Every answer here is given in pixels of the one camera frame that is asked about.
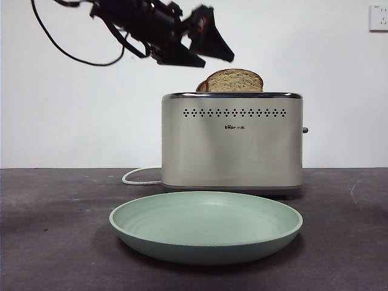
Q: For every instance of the large bread slice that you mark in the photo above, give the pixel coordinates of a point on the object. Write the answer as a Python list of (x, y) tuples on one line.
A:
[(236, 82)]

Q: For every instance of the pale green plate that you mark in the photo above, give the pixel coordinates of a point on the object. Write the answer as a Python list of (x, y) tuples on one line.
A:
[(206, 230)]

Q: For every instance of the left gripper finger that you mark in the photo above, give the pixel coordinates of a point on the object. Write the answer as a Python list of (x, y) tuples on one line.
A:
[(179, 56), (209, 42)]

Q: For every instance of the cream two-slot toaster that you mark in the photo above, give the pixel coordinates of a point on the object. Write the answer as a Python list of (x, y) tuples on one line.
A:
[(230, 151)]

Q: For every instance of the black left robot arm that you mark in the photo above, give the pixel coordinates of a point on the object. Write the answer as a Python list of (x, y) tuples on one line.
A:
[(151, 15)]

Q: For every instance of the small dark-crusted bread slice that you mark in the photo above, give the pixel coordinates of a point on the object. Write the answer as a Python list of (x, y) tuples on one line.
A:
[(201, 87)]

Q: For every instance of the white wall socket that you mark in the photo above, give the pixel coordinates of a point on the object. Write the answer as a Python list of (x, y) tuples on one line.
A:
[(379, 18)]

